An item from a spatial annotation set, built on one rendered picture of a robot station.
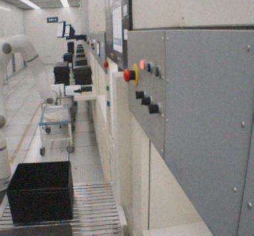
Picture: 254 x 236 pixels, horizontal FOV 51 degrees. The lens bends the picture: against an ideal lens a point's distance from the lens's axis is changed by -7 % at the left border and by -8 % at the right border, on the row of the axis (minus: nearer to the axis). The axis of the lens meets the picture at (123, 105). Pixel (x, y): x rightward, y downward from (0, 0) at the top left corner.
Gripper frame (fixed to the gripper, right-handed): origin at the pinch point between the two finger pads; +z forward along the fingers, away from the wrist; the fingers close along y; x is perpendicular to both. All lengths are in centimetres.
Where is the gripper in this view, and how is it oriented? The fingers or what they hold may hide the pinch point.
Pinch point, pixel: (88, 88)
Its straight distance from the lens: 183.2
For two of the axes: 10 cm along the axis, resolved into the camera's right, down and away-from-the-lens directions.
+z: 9.9, -0.7, 1.4
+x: -0.3, -9.7, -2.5
